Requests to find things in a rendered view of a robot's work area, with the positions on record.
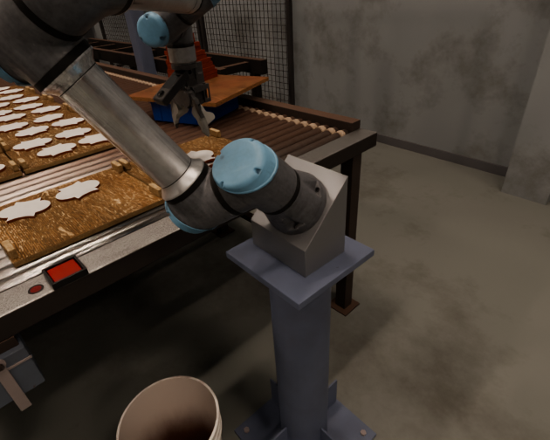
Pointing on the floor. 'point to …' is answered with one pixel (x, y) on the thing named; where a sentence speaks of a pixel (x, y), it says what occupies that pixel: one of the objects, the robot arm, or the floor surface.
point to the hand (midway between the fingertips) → (190, 133)
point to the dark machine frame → (112, 52)
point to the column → (301, 348)
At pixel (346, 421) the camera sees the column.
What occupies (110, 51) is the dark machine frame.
